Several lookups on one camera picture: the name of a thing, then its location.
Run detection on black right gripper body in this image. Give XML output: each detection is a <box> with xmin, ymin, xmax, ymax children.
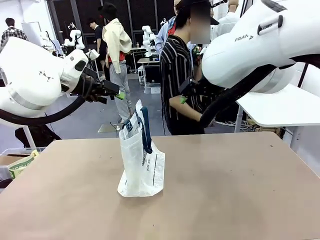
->
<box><xmin>178</xmin><ymin>76</ymin><xmax>209</xmax><ymax>99</ymax></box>

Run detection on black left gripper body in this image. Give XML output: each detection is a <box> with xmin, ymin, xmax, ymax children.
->
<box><xmin>67</xmin><ymin>66</ymin><xmax>121</xmax><ymax>104</ymax></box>

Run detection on white shopping bag navy handles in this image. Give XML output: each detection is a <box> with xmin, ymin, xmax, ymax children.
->
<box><xmin>117</xmin><ymin>99</ymin><xmax>166</xmax><ymax>198</ymax></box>

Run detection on person's right forearm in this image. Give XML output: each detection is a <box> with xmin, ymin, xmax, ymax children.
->
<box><xmin>168</xmin><ymin>96</ymin><xmax>204</xmax><ymax>123</ymax></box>

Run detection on black bag on floor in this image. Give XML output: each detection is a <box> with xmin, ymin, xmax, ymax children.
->
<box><xmin>14</xmin><ymin>124</ymin><xmax>62</xmax><ymax>149</ymax></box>

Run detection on person in striped shirt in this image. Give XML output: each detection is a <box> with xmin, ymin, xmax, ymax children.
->
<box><xmin>159</xmin><ymin>0</ymin><xmax>241</xmax><ymax>136</ymax></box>

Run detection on clear plastic storage box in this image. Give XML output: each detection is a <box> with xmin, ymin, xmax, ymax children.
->
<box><xmin>143</xmin><ymin>82</ymin><xmax>162</xmax><ymax>95</ymax></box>

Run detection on person in black t-shirt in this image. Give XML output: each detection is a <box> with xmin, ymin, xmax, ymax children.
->
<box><xmin>86</xmin><ymin>17</ymin><xmax>109</xmax><ymax>76</ymax></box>

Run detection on figure in beige jacket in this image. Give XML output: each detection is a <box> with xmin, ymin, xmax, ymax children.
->
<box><xmin>97</xmin><ymin>1</ymin><xmax>134</xmax><ymax>124</ymax></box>

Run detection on person in blue shirt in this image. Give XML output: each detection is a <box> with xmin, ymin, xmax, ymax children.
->
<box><xmin>154</xmin><ymin>0</ymin><xmax>181</xmax><ymax>55</ymax></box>

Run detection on black baseball cap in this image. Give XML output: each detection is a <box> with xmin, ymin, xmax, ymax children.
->
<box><xmin>178</xmin><ymin>0</ymin><xmax>221</xmax><ymax>26</ymax></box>

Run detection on person in white shirt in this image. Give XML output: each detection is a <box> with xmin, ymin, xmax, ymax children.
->
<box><xmin>210</xmin><ymin>0</ymin><xmax>241</xmax><ymax>42</ymax></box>

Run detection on white board panel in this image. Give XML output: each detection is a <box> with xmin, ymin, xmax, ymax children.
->
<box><xmin>21</xmin><ymin>21</ymin><xmax>42</xmax><ymax>41</ymax></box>

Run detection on person in plaid shirt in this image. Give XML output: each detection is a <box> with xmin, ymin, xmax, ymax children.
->
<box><xmin>0</xmin><ymin>17</ymin><xmax>29</xmax><ymax>49</ymax></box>

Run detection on white side table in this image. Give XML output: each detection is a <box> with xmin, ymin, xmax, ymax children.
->
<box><xmin>234</xmin><ymin>83</ymin><xmax>320</xmax><ymax>133</ymax></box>

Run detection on green box at table edge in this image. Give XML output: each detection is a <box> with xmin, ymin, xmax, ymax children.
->
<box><xmin>8</xmin><ymin>149</ymin><xmax>40</xmax><ymax>180</ymax></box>

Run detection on brown cardboard box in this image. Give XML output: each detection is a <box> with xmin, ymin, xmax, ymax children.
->
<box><xmin>0</xmin><ymin>154</ymin><xmax>26</xmax><ymax>167</ymax></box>

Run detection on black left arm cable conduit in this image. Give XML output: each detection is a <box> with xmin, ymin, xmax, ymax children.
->
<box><xmin>0</xmin><ymin>96</ymin><xmax>86</xmax><ymax>126</ymax></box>

